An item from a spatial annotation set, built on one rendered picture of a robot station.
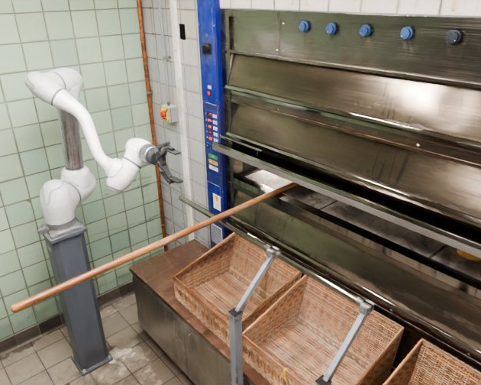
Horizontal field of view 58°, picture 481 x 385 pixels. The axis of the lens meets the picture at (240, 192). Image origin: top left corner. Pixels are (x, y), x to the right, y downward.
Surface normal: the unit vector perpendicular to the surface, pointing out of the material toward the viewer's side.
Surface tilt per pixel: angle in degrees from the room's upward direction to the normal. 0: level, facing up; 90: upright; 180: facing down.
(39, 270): 90
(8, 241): 90
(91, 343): 90
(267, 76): 70
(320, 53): 90
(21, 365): 0
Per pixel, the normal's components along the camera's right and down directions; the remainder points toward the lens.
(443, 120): -0.70, -0.04
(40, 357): -0.02, -0.90
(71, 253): 0.66, 0.31
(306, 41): -0.76, 0.29
